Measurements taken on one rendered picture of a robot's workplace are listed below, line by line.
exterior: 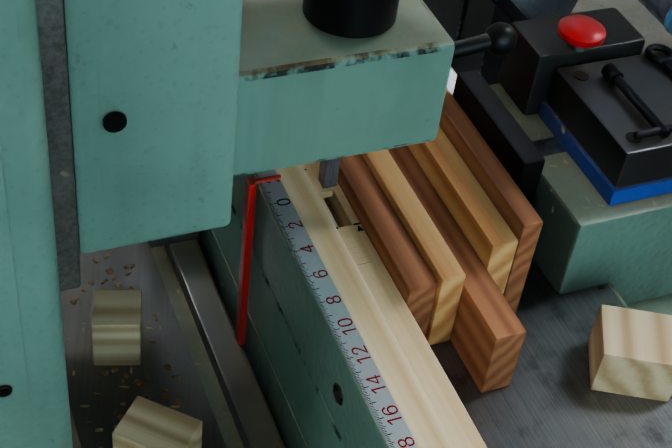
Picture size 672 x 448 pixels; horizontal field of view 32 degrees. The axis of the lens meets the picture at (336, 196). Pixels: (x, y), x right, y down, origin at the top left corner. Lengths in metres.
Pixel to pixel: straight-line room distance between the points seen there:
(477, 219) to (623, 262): 0.12
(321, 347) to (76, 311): 0.24
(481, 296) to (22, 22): 0.32
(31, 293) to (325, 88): 0.19
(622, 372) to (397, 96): 0.20
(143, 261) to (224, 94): 0.33
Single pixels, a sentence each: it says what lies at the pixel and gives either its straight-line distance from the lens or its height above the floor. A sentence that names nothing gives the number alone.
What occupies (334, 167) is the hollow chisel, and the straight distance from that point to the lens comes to 0.71.
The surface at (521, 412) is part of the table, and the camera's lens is 0.68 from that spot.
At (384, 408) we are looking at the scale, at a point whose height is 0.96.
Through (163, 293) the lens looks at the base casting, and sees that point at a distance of 0.85.
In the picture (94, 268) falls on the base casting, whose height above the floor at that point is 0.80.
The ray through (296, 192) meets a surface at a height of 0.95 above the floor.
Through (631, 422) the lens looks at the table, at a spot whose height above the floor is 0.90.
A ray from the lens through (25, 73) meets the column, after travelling 0.47.
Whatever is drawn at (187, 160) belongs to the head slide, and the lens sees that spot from 0.57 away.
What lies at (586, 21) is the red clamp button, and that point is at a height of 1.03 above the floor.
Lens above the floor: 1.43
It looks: 42 degrees down
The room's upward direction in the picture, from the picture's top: 8 degrees clockwise
